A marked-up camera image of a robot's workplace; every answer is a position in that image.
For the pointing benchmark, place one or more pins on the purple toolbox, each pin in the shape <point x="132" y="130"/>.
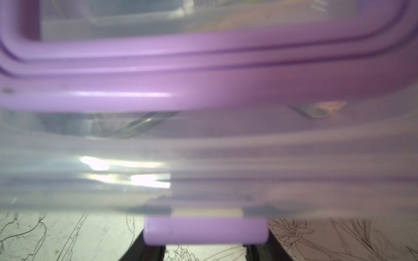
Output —
<point x="208" y="116"/>

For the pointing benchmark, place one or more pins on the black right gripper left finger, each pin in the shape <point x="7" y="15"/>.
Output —
<point x="140" y="251"/>

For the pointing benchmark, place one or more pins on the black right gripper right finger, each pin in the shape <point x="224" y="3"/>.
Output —
<point x="271" y="250"/>

